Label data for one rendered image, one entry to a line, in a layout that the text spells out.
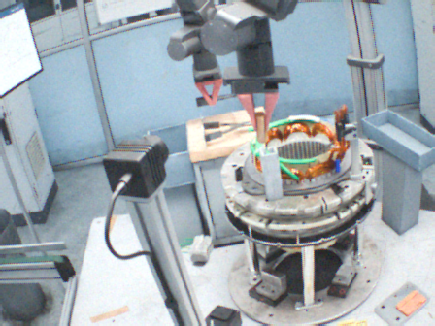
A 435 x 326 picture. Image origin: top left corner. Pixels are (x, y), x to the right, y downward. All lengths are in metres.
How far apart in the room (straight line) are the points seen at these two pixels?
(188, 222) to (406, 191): 0.59
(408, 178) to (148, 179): 0.83
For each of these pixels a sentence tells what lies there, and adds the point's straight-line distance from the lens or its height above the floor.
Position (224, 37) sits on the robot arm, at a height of 1.42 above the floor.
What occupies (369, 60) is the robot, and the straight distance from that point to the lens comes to 1.32.
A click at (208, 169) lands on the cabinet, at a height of 1.01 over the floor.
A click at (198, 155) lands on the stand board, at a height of 1.06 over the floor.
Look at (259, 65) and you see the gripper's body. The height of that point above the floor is 1.35.
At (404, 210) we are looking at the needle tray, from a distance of 1.22.
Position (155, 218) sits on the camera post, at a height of 1.33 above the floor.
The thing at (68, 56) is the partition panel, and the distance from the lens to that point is 3.33.
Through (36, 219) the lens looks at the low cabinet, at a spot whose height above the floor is 0.04.
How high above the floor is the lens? 1.58
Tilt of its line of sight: 28 degrees down
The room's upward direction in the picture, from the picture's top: 12 degrees counter-clockwise
